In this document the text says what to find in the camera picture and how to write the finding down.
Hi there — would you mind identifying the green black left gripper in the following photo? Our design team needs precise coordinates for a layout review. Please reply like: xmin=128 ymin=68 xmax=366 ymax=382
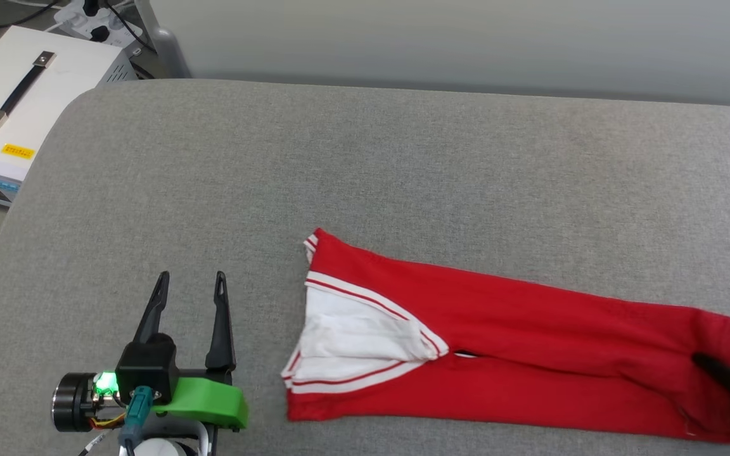
xmin=52 ymin=271 xmax=250 ymax=434

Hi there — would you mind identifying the red white garment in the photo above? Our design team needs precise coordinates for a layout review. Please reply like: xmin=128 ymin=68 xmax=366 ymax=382
xmin=281 ymin=228 xmax=730 ymax=445

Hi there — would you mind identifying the white equipment box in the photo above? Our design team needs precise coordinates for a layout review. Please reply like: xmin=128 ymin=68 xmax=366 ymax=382
xmin=0 ymin=25 xmax=139 ymax=208

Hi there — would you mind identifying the white power strip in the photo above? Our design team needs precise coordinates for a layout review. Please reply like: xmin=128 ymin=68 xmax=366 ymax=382
xmin=53 ymin=0 xmax=145 ymax=50

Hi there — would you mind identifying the thick black camera cable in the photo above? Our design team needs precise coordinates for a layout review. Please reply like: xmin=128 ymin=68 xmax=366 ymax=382
xmin=118 ymin=386 xmax=154 ymax=456

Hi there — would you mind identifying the thin black cable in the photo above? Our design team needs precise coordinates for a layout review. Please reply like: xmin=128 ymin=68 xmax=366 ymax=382
xmin=80 ymin=429 xmax=118 ymax=456

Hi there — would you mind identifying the grey metal post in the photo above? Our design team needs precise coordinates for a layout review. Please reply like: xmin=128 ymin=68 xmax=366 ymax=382
xmin=134 ymin=0 xmax=193 ymax=80

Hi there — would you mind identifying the black box handle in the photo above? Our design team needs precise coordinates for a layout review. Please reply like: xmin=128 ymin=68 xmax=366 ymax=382
xmin=0 ymin=51 xmax=58 ymax=134

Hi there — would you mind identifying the black floor cable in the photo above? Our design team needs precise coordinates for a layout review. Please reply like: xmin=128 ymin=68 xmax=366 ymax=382
xmin=0 ymin=0 xmax=63 ymax=30

